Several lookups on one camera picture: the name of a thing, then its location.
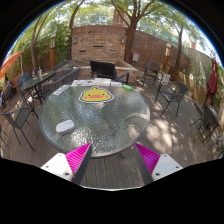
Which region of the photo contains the stone brick fountain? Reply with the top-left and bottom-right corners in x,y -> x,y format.
70,24 -> 139,83

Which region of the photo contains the dark round patio table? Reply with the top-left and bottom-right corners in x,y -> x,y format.
20,70 -> 56,106

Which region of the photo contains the black metal mesh chair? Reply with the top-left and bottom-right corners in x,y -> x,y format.
189,103 -> 221,143
154,81 -> 189,118
1,105 -> 39,152

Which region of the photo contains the open white book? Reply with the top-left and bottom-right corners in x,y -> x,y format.
92,77 -> 112,88

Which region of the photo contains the forked tree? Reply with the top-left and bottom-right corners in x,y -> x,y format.
109,0 -> 158,64

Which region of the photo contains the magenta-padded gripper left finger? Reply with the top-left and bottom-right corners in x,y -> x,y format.
40,142 -> 93,185

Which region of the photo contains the white computer mouse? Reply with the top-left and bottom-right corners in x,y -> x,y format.
55,119 -> 76,135

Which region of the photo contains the dark wicker chair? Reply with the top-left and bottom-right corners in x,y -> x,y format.
51,59 -> 76,73
41,68 -> 82,99

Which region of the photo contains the white number plate sign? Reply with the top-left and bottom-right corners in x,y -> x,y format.
52,84 -> 71,96

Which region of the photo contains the black slatted bench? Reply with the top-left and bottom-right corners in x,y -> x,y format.
89,59 -> 132,85

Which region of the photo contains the wooden lamp post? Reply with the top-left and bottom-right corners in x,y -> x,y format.
162,42 -> 172,73
49,32 -> 58,69

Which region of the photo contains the blue patio chair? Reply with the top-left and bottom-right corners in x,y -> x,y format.
17,71 -> 33,88

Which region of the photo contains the black metal patio chair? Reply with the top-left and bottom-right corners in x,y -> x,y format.
142,60 -> 161,88

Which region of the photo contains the orange patio umbrella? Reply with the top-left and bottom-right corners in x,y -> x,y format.
0,50 -> 23,81

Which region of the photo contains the colourful printed sheet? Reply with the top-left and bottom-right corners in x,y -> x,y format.
70,79 -> 95,88

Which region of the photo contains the slender leaning tree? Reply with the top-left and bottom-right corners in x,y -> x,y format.
29,9 -> 56,71

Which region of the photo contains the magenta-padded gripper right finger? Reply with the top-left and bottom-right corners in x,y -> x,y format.
133,142 -> 184,186

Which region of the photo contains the person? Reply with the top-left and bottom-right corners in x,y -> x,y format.
3,78 -> 14,96

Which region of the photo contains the yellow duck mouse pad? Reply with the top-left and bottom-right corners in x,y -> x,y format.
78,86 -> 115,104

